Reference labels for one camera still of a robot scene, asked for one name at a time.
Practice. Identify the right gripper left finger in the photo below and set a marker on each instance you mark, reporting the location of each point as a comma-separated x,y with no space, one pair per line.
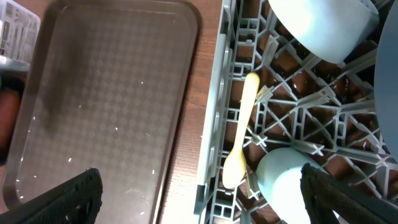
77,200

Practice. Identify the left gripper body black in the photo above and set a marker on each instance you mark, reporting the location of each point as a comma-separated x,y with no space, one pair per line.
12,88

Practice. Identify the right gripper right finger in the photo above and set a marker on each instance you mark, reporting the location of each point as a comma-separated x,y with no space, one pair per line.
324,197

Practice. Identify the light blue cup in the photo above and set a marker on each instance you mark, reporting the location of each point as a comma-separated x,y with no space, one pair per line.
278,177

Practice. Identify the yellow plastic spoon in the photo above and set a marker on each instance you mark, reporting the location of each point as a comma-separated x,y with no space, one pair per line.
235,164

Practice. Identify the dark blue plate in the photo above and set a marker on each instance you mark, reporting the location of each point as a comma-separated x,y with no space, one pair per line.
385,81

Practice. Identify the light blue bowl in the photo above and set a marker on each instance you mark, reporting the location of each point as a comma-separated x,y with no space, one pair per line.
330,29

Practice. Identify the grey dishwasher rack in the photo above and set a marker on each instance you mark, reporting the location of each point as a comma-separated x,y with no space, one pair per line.
325,109

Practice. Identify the clear plastic bin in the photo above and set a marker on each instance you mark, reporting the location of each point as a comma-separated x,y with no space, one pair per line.
19,31

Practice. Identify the brown serving tray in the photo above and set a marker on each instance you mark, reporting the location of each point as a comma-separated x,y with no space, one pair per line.
104,91

